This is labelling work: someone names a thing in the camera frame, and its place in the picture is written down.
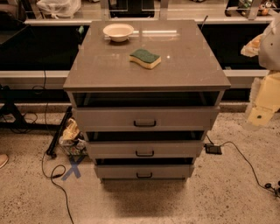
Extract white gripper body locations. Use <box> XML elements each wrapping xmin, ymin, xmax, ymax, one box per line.
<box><xmin>242</xmin><ymin>71</ymin><xmax>280</xmax><ymax>130</ymax></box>

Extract grey bottom drawer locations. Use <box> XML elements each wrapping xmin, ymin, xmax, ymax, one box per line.
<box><xmin>94</xmin><ymin>164</ymin><xmax>194</xmax><ymax>179</ymax></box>

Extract grey drawer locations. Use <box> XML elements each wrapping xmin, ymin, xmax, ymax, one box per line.
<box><xmin>94</xmin><ymin>164</ymin><xmax>194</xmax><ymax>179</ymax></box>
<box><xmin>86</xmin><ymin>141</ymin><xmax>203</xmax><ymax>159</ymax></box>
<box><xmin>73</xmin><ymin>107</ymin><xmax>220</xmax><ymax>132</ymax></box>

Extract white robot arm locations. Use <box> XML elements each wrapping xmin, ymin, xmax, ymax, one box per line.
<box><xmin>241</xmin><ymin>14</ymin><xmax>280</xmax><ymax>130</ymax></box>

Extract grey drawer cabinet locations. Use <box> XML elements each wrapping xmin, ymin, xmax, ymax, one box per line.
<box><xmin>62</xmin><ymin>19</ymin><xmax>232</xmax><ymax>183</ymax></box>

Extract grey middle drawer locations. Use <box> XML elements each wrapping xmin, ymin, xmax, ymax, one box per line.
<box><xmin>86</xmin><ymin>141</ymin><xmax>203</xmax><ymax>159</ymax></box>

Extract grey top drawer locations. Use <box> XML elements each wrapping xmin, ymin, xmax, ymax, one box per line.
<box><xmin>73</xmin><ymin>107</ymin><xmax>220</xmax><ymax>132</ymax></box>

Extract black power adapter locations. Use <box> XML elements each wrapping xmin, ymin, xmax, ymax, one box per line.
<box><xmin>204</xmin><ymin>143</ymin><xmax>222</xmax><ymax>155</ymax></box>

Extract green yellow sponge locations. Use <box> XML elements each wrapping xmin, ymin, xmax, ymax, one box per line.
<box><xmin>129</xmin><ymin>49</ymin><xmax>161</xmax><ymax>69</ymax></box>

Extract white bowl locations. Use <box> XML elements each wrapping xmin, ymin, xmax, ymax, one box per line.
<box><xmin>103</xmin><ymin>24</ymin><xmax>134</xmax><ymax>42</ymax></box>

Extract crumpled bag on floor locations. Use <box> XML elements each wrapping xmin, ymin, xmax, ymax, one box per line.
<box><xmin>59</xmin><ymin>117</ymin><xmax>88</xmax><ymax>156</ymax></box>

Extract blue tape cross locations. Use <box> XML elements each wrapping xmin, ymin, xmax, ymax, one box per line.
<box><xmin>61</xmin><ymin>155</ymin><xmax>85</xmax><ymax>181</ymax></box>

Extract black stand leg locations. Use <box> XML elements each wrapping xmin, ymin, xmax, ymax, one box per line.
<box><xmin>46</xmin><ymin>107</ymin><xmax>72</xmax><ymax>158</ymax></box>

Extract white plastic bag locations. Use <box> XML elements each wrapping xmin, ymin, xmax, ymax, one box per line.
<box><xmin>37</xmin><ymin>0</ymin><xmax>81</xmax><ymax>18</ymax></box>

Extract shoe tip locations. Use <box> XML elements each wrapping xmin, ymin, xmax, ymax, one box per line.
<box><xmin>0</xmin><ymin>154</ymin><xmax>9</xmax><ymax>169</ymax></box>

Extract black cable right floor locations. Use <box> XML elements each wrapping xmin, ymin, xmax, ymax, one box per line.
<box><xmin>220</xmin><ymin>141</ymin><xmax>280</xmax><ymax>198</ymax></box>

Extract black cable floor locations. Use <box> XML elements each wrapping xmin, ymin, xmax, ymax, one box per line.
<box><xmin>220</xmin><ymin>141</ymin><xmax>280</xmax><ymax>198</ymax></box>
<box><xmin>40</xmin><ymin>150</ymin><xmax>75</xmax><ymax>224</ymax></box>

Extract black cable left floor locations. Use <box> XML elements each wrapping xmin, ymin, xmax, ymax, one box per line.
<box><xmin>40</xmin><ymin>150</ymin><xmax>75</xmax><ymax>224</ymax></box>

